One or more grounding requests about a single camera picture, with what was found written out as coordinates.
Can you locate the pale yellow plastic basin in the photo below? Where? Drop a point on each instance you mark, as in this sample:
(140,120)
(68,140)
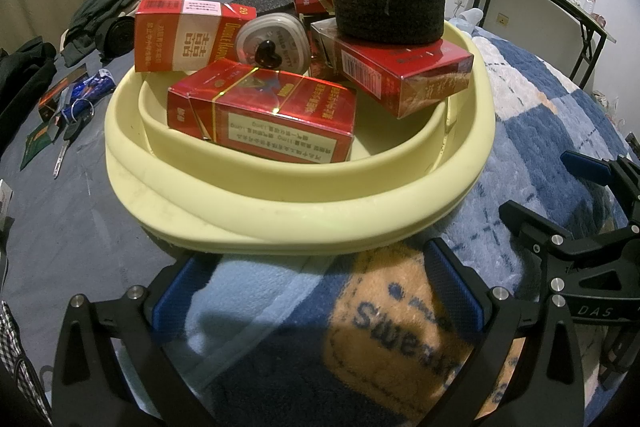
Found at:
(300,207)

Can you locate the large red box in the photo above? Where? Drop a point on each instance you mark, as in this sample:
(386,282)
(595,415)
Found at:
(170,37)

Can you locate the green booklet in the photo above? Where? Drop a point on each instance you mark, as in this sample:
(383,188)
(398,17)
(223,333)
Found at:
(37,147)

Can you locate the blue checked fleece blanket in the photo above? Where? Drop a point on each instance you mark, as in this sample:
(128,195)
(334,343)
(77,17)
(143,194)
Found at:
(525,132)

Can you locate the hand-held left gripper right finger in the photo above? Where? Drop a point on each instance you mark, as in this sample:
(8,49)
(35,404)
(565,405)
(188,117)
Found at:
(455,287)

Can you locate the dark green clothes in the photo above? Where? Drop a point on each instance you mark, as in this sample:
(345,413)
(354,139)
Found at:
(110,7)

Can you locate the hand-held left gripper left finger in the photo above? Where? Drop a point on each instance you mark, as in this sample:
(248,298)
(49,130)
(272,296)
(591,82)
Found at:
(175,292)

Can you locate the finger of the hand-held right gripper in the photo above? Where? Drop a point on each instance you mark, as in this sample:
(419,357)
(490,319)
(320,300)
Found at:
(585,164)
(540,232)

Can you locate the small tin with heart knob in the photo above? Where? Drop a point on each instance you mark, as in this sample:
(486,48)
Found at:
(285,32)

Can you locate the short black foam disc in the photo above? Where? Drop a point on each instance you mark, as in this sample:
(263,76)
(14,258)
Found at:
(265,2)

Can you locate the black and white checked cloth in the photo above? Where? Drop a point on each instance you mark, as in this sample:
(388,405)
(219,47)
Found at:
(15,357)

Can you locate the wall socket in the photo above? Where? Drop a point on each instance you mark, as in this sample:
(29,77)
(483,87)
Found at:
(503,19)

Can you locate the red cigarette pack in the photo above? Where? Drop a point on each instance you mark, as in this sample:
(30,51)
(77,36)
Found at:
(60,94)

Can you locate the red carton box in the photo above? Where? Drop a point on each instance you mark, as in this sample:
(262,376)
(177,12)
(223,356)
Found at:
(280,127)
(400,77)

